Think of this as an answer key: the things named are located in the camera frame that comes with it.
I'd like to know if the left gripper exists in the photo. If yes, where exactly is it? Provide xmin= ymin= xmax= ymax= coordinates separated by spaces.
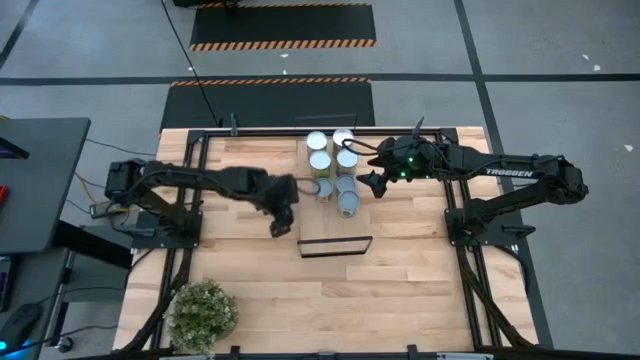
xmin=258 ymin=172 xmax=301 ymax=239

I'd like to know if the grey desk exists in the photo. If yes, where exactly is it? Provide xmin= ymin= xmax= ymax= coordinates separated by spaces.
xmin=0 ymin=117 xmax=92 ymax=255

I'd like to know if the orange labelled green tin can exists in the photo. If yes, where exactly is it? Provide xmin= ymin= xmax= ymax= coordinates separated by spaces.
xmin=308 ymin=149 xmax=333 ymax=180

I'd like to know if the black power adapter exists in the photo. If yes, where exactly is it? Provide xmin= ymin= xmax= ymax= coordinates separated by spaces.
xmin=89 ymin=198 xmax=129 ymax=220

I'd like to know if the black mat with hazard stripes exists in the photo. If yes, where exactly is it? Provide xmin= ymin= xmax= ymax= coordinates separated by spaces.
xmin=188 ymin=2 xmax=378 ymax=53
xmin=159 ymin=77 xmax=376 ymax=132

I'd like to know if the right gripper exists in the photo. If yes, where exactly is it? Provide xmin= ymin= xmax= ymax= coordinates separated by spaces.
xmin=356 ymin=137 xmax=421 ymax=199

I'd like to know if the black aluminium rig frame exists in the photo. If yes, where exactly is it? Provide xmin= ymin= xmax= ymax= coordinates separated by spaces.
xmin=117 ymin=127 xmax=541 ymax=360

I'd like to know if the black floor cable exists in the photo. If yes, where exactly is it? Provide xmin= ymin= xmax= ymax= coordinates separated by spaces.
xmin=160 ymin=0 xmax=222 ymax=127

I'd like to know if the green potted plant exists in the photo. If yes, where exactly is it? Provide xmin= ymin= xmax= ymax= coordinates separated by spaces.
xmin=163 ymin=279 xmax=240 ymax=357

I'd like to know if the black computer mouse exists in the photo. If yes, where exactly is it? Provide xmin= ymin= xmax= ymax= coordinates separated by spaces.
xmin=0 ymin=302 xmax=44 ymax=352

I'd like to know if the short tin can grey lid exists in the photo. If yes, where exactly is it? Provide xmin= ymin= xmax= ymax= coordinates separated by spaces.
xmin=314 ymin=177 xmax=335 ymax=204
xmin=338 ymin=189 xmax=361 ymax=219

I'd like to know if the black desk foot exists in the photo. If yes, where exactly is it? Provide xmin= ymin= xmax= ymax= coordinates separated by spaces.
xmin=52 ymin=219 xmax=135 ymax=271

